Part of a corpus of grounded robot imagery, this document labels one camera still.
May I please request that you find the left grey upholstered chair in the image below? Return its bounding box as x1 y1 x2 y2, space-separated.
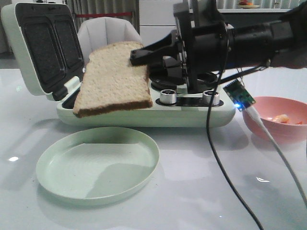
78 17 142 64

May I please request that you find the mint green sandwich maker lid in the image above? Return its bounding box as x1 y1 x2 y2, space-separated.
0 2 84 101

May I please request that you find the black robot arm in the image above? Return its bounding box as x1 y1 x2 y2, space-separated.
130 0 307 93

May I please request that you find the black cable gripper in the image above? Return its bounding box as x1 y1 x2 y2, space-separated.
206 69 264 230

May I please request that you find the pink bowl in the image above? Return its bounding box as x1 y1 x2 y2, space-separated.
254 96 307 144

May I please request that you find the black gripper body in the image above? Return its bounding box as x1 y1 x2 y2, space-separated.
173 0 229 93

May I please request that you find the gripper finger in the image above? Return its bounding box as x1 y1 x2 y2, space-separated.
149 57 183 79
130 30 181 66

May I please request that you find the right silver control knob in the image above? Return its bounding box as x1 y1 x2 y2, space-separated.
202 90 220 106

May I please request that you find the grey curtain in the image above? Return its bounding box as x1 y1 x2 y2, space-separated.
65 0 140 33

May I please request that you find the mint green sandwich maker base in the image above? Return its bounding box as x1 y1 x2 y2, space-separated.
56 73 236 128

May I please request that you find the bread slice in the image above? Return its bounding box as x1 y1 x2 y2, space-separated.
73 41 153 117

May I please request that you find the shrimp in bowl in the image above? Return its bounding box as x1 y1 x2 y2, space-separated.
272 114 290 124

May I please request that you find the left silver control knob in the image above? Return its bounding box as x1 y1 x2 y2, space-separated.
159 89 177 104

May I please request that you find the mint green round plate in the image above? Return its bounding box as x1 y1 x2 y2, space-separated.
36 127 160 206

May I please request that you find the white cable gripper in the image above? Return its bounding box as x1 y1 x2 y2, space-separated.
246 105 307 204

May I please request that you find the fruit plate on counter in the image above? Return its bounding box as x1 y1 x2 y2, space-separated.
237 0 260 9

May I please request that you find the silver control knob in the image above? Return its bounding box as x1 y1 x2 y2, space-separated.
159 89 177 104
202 90 220 106

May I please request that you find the white refrigerator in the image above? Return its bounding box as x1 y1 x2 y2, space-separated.
139 0 181 46

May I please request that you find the green circuit board right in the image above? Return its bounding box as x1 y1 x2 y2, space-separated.
223 80 256 112

